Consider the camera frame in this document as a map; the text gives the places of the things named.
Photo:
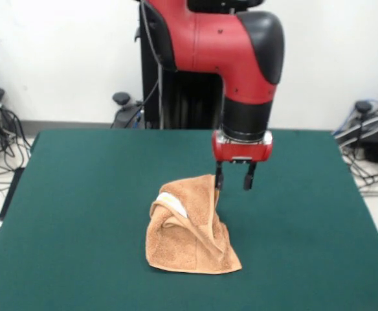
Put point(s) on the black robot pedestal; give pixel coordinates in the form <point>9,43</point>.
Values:
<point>182,97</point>

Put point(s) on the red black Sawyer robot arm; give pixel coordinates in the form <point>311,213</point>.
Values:
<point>208,42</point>

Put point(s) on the dark green table cloth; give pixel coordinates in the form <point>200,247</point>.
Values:
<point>79,226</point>

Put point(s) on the long black floor bar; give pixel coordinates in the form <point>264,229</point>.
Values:
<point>12,194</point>

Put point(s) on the brown terry towel with label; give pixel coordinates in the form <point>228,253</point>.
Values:
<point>182,246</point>

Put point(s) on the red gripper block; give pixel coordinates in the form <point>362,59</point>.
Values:
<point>240,150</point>

